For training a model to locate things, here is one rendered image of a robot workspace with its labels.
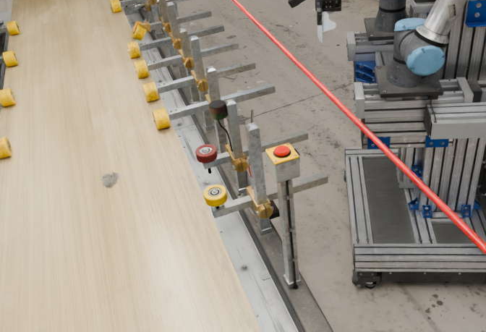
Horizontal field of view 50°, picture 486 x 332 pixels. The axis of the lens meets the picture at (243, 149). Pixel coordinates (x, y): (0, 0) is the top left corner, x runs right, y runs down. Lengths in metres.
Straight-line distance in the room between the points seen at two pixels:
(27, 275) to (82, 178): 0.46
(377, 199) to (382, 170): 0.24
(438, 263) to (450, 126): 0.74
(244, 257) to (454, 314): 1.08
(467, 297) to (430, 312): 0.20
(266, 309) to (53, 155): 1.03
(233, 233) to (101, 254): 0.57
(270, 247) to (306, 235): 1.03
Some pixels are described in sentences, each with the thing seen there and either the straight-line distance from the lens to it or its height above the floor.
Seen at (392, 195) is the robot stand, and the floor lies 0.21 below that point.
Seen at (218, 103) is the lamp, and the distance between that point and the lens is 1.84.
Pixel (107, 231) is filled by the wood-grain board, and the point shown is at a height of 0.90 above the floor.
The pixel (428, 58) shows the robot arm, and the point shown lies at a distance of 1.84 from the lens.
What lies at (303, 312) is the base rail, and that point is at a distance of 1.67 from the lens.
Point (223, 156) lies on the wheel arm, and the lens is 2.01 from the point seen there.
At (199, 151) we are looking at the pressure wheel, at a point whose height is 0.90.
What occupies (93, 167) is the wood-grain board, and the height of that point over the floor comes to 0.90.
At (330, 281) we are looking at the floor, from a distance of 2.65.
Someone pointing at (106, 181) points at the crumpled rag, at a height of 0.92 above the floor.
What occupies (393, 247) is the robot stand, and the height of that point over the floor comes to 0.22.
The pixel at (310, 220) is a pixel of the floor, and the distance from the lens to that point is 2.94.
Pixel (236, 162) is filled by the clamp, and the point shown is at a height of 0.87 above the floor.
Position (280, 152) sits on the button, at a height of 1.23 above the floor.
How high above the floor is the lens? 2.04
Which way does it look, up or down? 36 degrees down
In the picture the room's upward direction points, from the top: 8 degrees counter-clockwise
